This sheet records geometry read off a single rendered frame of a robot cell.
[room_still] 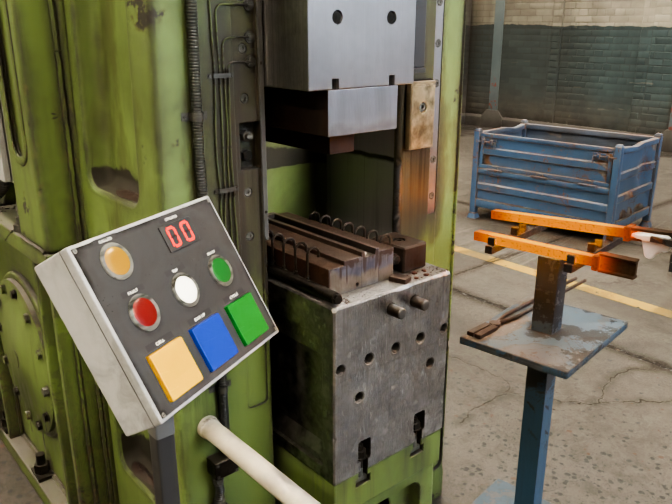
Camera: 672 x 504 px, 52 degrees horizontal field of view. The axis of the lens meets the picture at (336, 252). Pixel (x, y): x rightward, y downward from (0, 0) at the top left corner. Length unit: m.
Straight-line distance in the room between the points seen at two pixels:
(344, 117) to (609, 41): 8.45
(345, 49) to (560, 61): 8.78
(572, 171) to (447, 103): 3.37
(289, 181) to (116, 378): 1.09
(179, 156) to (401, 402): 0.80
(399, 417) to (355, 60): 0.86
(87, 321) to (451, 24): 1.25
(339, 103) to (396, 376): 0.67
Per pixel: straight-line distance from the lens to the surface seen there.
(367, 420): 1.68
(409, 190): 1.84
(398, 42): 1.55
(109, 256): 1.05
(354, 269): 1.56
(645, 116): 9.56
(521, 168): 5.42
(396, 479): 1.86
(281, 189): 1.99
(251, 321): 1.21
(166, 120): 1.39
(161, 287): 1.09
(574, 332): 1.97
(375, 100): 1.52
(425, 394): 1.80
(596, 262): 1.69
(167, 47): 1.39
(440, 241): 2.00
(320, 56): 1.41
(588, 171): 5.18
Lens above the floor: 1.49
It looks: 18 degrees down
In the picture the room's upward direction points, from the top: straight up
